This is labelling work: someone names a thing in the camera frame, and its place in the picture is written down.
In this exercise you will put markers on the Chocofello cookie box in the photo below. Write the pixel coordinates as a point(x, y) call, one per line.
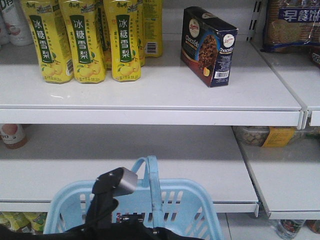
point(207, 45)

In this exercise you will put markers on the light blue shopping basket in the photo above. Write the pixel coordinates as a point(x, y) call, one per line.
point(179, 205)

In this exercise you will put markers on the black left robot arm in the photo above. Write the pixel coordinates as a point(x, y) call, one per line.
point(98, 221)

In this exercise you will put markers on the white supermarket shelf unit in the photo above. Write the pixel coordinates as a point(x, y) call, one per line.
point(78, 131)

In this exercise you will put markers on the clear tub of snacks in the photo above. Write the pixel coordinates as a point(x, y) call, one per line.
point(264, 136)

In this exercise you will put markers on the yellow pear drink bottle right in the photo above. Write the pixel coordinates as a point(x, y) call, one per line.
point(122, 24)

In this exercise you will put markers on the yellow pear drink bottle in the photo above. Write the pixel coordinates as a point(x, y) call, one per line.
point(152, 33)
point(50, 39)
point(80, 18)
point(122, 24)

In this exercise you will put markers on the yellow pear drink bottle back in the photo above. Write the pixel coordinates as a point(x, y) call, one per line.
point(152, 33)

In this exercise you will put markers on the yellow pear drink bottle middle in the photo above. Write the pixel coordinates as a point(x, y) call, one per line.
point(80, 18)

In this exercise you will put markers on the yellow pear drink bottle left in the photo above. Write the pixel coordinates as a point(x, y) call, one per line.
point(50, 39)

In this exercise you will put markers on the peach drink bottle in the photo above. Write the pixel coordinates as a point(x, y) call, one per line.
point(13, 135)

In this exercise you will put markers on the breakfast biscuit package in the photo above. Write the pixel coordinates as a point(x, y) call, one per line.
point(291, 25)

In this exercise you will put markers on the yellow green snack bags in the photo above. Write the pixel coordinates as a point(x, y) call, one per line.
point(24, 221)

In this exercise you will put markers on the bottle on bottom shelf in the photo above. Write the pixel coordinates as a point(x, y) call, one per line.
point(287, 229)

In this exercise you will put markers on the white lychee drink bottle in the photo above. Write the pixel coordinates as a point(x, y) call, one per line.
point(16, 23)

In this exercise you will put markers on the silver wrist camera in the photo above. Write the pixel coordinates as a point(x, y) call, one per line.
point(127, 183)

